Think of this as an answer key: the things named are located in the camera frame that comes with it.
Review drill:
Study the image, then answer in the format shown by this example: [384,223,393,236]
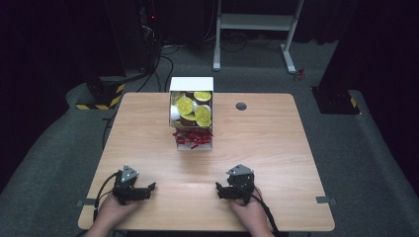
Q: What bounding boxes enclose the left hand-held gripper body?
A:
[112,164,143,205]

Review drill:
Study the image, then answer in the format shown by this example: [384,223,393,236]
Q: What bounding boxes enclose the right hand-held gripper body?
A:
[225,163,256,205]

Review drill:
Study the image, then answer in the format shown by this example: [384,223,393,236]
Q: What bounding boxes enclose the person's right hand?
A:
[228,186,265,233]

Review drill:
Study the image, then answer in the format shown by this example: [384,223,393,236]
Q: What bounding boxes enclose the person's left hand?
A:
[93,193,143,232]

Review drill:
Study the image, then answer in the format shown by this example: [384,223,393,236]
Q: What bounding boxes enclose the grey tape strip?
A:
[75,197,97,208]
[314,196,338,205]

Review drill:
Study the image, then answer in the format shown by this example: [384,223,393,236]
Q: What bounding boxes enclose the red shredded paper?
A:
[172,127,214,150]

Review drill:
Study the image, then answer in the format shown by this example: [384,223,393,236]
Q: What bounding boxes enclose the pile of yellow-lidded cups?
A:
[170,91,212,128]

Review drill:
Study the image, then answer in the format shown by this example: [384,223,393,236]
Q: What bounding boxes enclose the black yellow-striped stand base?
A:
[75,75,127,112]

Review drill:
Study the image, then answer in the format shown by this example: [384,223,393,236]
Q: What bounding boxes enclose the white cardboard box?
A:
[168,76,214,152]

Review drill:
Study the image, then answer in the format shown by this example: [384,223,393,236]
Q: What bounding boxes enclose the dark computer tower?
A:
[136,0,162,68]

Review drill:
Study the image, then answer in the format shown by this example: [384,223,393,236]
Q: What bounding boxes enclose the white metal stand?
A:
[212,0,306,75]

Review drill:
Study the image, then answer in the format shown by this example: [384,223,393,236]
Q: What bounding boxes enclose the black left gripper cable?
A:
[92,170,122,223]

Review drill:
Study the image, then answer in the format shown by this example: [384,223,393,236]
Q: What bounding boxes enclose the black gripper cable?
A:
[250,189,282,237]
[92,170,122,223]

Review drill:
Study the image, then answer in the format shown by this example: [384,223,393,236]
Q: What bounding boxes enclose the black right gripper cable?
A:
[250,189,282,237]

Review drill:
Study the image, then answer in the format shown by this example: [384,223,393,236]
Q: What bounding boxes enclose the black floor cables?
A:
[101,23,251,149]

